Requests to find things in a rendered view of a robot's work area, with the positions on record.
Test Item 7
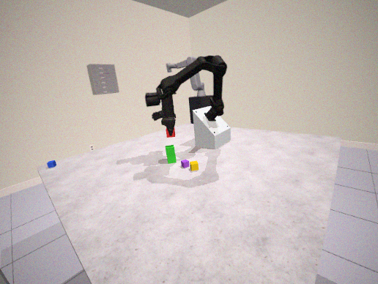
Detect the small yellow block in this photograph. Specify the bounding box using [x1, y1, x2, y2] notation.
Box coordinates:
[190, 161, 199, 171]

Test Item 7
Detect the purple block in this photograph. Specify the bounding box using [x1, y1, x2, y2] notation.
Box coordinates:
[181, 160, 189, 168]

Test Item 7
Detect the small blue block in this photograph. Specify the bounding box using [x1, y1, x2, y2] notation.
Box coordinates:
[47, 160, 56, 168]

